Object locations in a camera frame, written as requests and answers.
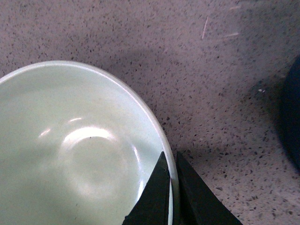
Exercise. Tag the green bowl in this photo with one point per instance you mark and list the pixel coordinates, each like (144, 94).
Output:
(77, 147)

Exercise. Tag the blue saucepan with handle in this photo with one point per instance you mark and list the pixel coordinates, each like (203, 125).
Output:
(290, 112)

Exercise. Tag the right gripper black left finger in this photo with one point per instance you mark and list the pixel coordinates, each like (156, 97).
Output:
(152, 207)

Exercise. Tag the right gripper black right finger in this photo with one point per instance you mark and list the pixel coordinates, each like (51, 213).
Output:
(198, 204)

